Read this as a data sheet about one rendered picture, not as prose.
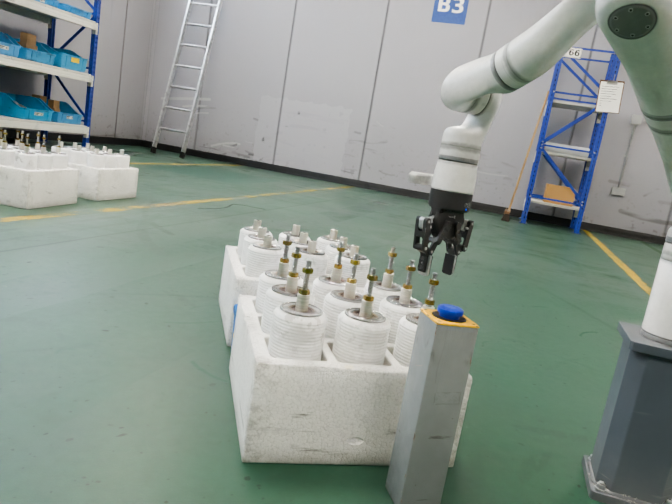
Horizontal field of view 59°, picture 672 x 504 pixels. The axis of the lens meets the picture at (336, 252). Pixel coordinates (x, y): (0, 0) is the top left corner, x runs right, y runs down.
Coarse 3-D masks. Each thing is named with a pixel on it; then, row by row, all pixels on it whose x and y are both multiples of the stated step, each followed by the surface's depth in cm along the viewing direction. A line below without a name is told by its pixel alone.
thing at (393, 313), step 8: (384, 304) 120; (392, 304) 119; (384, 312) 119; (392, 312) 118; (400, 312) 117; (408, 312) 117; (416, 312) 118; (392, 320) 118; (392, 328) 118; (392, 336) 118
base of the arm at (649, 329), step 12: (660, 264) 104; (660, 276) 104; (660, 288) 103; (660, 300) 103; (648, 312) 106; (660, 312) 103; (648, 324) 105; (660, 324) 103; (648, 336) 105; (660, 336) 103
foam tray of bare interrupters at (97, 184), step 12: (84, 168) 329; (96, 168) 328; (108, 168) 337; (120, 168) 348; (132, 168) 359; (84, 180) 330; (96, 180) 328; (108, 180) 337; (120, 180) 348; (132, 180) 360; (84, 192) 331; (96, 192) 329; (108, 192) 340; (120, 192) 351; (132, 192) 363
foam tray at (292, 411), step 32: (256, 320) 117; (256, 352) 101; (256, 384) 97; (288, 384) 98; (320, 384) 100; (352, 384) 101; (384, 384) 102; (256, 416) 98; (288, 416) 100; (320, 416) 101; (352, 416) 102; (384, 416) 104; (256, 448) 100; (288, 448) 101; (320, 448) 102; (352, 448) 104; (384, 448) 105
